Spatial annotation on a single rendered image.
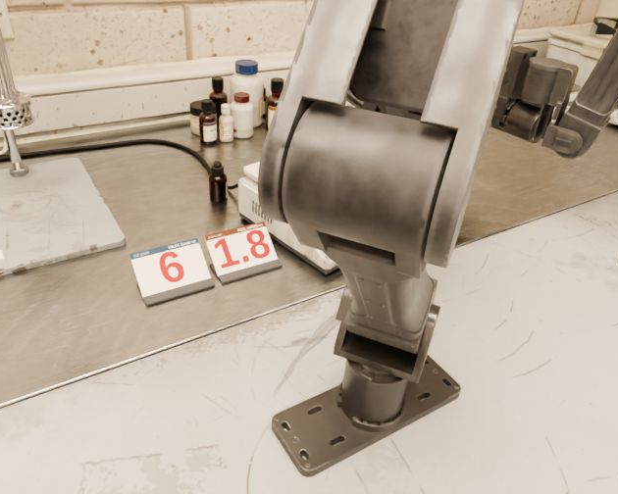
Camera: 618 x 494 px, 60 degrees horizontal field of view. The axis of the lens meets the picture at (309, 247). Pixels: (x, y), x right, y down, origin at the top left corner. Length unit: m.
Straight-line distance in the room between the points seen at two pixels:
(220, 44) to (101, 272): 0.66
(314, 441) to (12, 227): 0.54
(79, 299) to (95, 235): 0.13
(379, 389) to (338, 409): 0.07
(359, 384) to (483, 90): 0.34
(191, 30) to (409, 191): 1.03
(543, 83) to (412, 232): 0.71
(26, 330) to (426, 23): 0.55
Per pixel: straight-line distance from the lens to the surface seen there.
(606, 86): 0.91
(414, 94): 0.29
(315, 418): 0.55
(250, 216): 0.82
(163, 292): 0.70
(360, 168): 0.23
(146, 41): 1.20
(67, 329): 0.68
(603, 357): 0.74
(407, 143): 0.23
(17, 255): 0.81
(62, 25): 1.16
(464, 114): 0.23
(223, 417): 0.56
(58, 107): 1.14
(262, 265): 0.74
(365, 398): 0.52
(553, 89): 0.93
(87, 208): 0.88
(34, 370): 0.64
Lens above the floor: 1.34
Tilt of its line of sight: 34 degrees down
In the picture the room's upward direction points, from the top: 5 degrees clockwise
